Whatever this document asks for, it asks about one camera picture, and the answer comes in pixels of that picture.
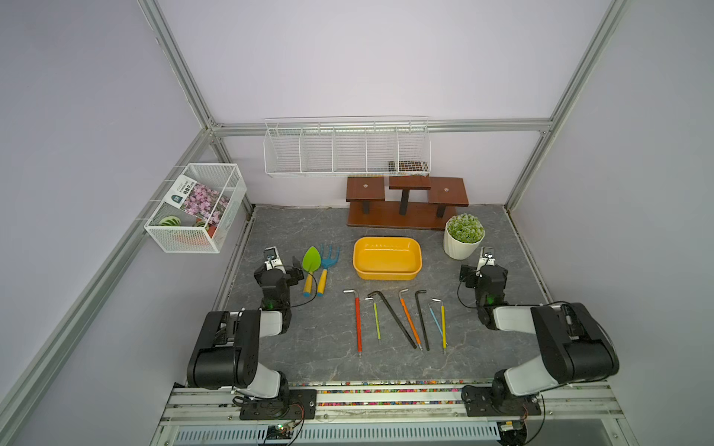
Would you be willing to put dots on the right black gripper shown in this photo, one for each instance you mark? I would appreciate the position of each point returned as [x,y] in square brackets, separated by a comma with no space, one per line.
[490,273]

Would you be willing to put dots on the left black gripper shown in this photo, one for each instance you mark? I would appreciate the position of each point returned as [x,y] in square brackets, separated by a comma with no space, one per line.
[267,274]

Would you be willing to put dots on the yellow hex key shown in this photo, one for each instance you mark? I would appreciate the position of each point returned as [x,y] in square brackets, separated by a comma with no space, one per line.
[442,323]

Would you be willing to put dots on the blue hex key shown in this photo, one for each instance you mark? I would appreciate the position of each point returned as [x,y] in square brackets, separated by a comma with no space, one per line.
[437,322]

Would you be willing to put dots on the thin black hex key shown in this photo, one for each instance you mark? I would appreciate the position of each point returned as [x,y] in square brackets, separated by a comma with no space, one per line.
[422,323]

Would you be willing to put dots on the orange hex key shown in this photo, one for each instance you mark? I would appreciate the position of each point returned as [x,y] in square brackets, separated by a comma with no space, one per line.
[402,294]

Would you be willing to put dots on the large black hex key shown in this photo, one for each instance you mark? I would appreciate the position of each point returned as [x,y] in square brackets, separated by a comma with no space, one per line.
[378,294]

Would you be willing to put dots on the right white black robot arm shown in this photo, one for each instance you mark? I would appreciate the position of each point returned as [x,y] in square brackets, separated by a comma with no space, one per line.
[573,347]

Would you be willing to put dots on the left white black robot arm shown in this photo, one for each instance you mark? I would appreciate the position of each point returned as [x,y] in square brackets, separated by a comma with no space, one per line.
[225,354]

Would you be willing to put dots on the red hex key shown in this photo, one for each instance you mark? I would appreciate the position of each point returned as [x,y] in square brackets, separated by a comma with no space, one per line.
[358,322]

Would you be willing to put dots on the yellow plastic storage box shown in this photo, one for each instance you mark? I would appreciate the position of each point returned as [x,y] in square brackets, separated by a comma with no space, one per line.
[382,258]

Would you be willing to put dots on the green hex key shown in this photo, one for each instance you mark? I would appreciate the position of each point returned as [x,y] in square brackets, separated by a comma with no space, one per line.
[375,307]

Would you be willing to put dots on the green garden trowel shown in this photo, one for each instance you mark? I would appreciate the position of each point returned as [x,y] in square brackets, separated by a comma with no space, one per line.
[311,263]

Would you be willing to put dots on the white pot green plant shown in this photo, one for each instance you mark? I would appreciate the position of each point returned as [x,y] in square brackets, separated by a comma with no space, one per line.
[462,236]

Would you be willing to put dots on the blue garden hand rake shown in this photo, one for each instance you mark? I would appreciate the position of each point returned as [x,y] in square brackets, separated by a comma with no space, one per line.
[329,258]

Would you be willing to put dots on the brown wooden stepped stand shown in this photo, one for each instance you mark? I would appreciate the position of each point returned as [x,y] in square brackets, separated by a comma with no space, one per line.
[409,202]

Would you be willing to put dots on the flower seed packet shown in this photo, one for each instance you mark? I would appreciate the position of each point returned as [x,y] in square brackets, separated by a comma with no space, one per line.
[196,199]

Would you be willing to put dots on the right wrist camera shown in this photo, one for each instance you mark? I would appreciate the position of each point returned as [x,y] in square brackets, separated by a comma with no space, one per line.
[487,257]

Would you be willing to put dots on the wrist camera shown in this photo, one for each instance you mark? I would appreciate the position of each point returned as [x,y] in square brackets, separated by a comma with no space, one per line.
[272,259]
[487,257]

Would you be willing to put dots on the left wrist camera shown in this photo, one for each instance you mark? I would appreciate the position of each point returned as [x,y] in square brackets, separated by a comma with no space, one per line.
[272,259]

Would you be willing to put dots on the white wire side basket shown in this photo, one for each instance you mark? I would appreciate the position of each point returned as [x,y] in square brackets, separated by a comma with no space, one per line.
[195,236]

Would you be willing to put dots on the long white wire shelf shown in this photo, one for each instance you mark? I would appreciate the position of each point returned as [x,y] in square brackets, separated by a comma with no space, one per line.
[348,146]

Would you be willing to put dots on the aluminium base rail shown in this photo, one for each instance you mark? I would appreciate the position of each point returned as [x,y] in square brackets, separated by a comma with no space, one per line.
[440,412]

